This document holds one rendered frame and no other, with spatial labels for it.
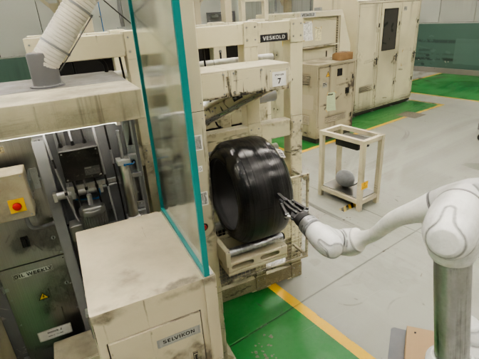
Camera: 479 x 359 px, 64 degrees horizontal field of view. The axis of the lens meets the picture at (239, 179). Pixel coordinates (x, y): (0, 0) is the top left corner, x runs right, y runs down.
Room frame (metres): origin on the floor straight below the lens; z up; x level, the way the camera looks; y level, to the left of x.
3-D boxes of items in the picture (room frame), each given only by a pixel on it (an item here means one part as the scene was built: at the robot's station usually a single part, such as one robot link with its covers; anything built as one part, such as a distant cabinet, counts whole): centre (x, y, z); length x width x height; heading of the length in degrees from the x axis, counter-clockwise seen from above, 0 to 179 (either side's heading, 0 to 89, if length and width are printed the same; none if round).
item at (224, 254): (1.80, 0.16, 0.90); 0.40 x 0.03 x 0.10; 24
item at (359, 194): (3.96, -1.24, 0.40); 0.60 x 0.35 x 0.80; 35
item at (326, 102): (6.40, -1.50, 0.62); 0.91 x 0.58 x 1.25; 125
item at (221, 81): (2.20, 0.00, 1.71); 0.61 x 0.25 x 0.15; 114
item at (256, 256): (1.75, -0.06, 0.84); 0.36 x 0.09 x 0.06; 114
